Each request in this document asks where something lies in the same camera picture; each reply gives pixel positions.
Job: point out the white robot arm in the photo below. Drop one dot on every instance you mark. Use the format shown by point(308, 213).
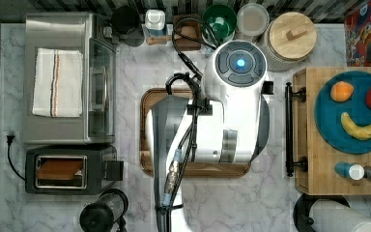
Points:
point(218, 116)

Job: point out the wooden drawer cabinet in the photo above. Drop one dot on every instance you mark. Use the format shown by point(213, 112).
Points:
point(320, 177)

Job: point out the wooden cutting board tray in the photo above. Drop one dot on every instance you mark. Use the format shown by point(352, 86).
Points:
point(193, 169)

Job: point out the wooden utensil holder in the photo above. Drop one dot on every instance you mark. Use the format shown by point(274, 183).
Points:
point(187, 39)

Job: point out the green mug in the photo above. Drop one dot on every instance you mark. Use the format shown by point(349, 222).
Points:
point(223, 20)

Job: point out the blue white-capped bottle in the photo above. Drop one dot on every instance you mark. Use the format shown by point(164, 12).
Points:
point(155, 22)

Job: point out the black cup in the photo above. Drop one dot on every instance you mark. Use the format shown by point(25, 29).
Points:
point(127, 24)

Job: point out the clear-lidded glass jar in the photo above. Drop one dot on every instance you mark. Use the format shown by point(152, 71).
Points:
point(252, 21)

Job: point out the black toaster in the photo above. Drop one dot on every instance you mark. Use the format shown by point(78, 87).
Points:
point(72, 169)

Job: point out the stainless toaster oven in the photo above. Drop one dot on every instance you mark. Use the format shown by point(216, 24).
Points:
point(90, 34)

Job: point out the grey jar with wooden lid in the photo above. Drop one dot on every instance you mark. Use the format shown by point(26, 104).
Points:
point(288, 40)

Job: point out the white striped dish towel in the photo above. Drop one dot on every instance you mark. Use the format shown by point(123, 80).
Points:
point(58, 83)

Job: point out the blue round plate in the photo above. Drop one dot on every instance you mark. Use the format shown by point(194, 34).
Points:
point(327, 113)

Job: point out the plush orange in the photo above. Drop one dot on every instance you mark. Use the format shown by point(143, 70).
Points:
point(341, 91)

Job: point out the blue shaker bottle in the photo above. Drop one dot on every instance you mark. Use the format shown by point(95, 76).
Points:
point(349, 170)

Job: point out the plush banana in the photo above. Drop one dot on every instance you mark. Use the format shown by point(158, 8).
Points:
point(353, 130)

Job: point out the red cereal box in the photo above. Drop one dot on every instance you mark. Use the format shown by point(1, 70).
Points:
point(358, 37)

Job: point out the black drawer handle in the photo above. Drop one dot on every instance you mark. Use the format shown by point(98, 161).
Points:
point(290, 164)

